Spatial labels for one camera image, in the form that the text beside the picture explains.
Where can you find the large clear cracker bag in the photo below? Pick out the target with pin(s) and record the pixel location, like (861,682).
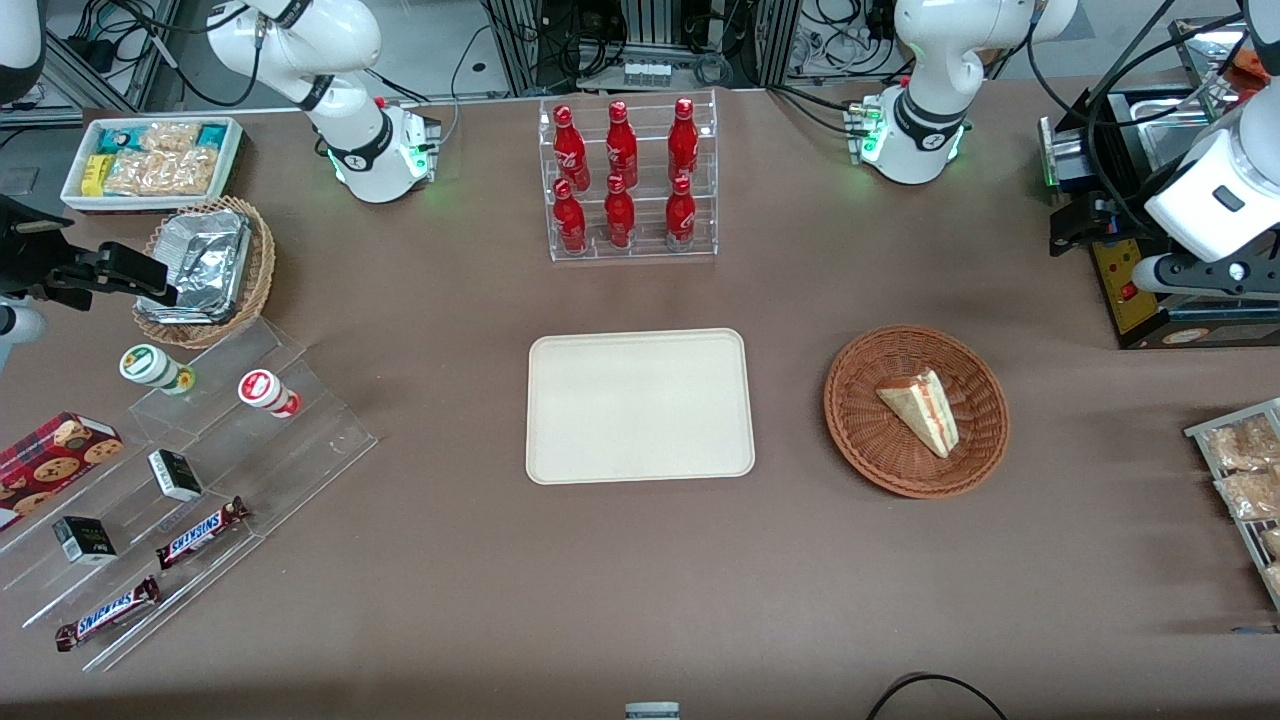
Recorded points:
(165,172)

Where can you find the Snickers chocolate bar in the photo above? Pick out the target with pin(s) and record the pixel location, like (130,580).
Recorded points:
(105,615)
(200,533)

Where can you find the small clear cracker bag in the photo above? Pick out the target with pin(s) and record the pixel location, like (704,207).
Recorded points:
(170,136)

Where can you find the aluminium profile frame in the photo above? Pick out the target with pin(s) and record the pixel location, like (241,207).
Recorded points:
(640,30)

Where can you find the small grey object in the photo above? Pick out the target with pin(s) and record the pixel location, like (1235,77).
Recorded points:
(652,712)

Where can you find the aluminium foil container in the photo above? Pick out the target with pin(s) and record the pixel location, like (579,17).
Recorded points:
(200,260)

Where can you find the red cola bottle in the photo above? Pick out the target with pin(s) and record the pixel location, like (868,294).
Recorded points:
(621,145)
(570,222)
(680,218)
(683,140)
(570,150)
(619,218)

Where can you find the teal snack packet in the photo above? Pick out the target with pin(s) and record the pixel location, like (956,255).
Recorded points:
(118,141)
(212,135)

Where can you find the yellow snack packet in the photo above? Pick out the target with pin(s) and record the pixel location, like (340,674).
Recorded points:
(94,175)

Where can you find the white rectangular snack tray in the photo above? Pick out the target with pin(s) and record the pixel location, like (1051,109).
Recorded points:
(70,190)

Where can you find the clear acrylic bottle rack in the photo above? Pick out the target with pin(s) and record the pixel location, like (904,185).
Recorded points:
(650,250)

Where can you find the clear acrylic stepped stand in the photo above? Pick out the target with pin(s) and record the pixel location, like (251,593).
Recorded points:
(300,440)

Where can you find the green lid yogurt cup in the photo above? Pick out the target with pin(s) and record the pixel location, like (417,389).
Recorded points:
(145,364)

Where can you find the red plaid cookie box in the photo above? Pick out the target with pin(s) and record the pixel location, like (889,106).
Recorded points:
(55,460)

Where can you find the brown round wicker basket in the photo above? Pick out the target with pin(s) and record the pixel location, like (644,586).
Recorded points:
(860,430)

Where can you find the red lid yogurt cup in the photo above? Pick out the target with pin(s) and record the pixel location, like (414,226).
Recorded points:
(262,388)

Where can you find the beige rectangular tray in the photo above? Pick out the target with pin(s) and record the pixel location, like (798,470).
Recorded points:
(640,405)

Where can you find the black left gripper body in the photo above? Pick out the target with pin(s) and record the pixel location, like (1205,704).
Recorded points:
(1093,216)

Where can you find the triangular wrapped sandwich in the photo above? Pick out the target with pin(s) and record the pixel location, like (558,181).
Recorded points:
(925,410)

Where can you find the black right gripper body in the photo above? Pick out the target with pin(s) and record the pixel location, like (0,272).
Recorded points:
(30,257)

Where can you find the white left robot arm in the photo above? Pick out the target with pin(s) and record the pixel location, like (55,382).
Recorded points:
(918,125)

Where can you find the black countertop appliance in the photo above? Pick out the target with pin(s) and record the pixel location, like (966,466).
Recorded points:
(1135,300)

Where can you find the light wicker basket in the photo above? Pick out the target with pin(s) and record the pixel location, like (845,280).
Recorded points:
(262,265)

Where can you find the clear bag of pastries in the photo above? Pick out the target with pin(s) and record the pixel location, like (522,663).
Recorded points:
(1245,445)
(1250,495)

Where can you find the small black carton box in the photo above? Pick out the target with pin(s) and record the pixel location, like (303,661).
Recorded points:
(176,475)
(85,540)

